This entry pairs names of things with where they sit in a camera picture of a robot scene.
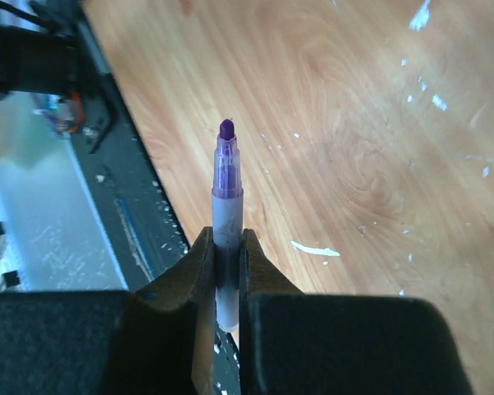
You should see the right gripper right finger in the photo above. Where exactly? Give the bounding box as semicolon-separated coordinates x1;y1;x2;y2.
240;230;473;394

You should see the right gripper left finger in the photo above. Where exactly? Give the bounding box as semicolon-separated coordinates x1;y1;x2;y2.
0;227;214;394

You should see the purple marker grey body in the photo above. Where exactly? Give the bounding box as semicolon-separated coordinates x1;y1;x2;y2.
212;119;244;332

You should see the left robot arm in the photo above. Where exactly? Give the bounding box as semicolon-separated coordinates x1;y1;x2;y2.
0;1;82;100

